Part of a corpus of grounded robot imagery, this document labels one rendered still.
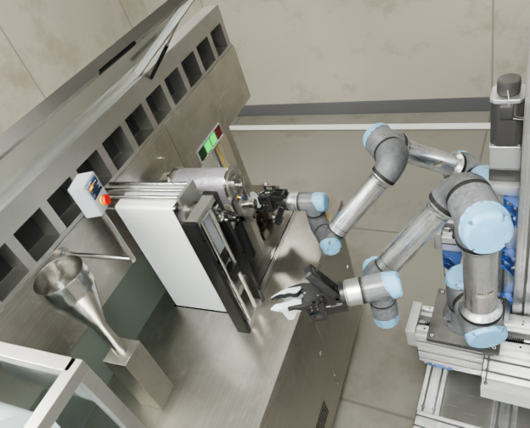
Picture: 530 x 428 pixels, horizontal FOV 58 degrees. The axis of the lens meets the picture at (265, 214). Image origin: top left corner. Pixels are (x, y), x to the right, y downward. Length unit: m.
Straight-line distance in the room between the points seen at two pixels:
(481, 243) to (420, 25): 3.02
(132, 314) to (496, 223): 1.34
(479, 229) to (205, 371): 1.03
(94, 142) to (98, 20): 3.00
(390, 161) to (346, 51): 2.71
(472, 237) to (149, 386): 1.08
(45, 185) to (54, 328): 0.45
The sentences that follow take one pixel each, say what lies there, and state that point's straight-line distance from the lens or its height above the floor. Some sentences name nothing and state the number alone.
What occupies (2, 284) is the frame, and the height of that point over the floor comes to 1.46.
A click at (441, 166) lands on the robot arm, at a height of 1.08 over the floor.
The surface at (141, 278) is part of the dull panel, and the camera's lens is 1.97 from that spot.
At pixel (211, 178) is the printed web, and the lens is 1.85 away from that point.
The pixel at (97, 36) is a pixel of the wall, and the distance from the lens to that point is 4.67.
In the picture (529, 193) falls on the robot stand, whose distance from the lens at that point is 1.53.
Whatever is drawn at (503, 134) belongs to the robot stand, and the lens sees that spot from 1.52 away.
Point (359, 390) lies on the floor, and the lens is 2.61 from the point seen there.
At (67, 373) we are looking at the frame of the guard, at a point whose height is 1.60.
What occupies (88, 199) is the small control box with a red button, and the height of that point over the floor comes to 1.67.
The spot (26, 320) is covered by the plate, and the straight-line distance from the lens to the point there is 1.63.
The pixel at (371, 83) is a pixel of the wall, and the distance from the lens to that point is 4.41.
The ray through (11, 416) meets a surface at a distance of 1.06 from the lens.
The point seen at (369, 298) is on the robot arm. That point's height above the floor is 1.22.
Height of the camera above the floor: 2.27
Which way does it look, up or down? 38 degrees down
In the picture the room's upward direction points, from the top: 21 degrees counter-clockwise
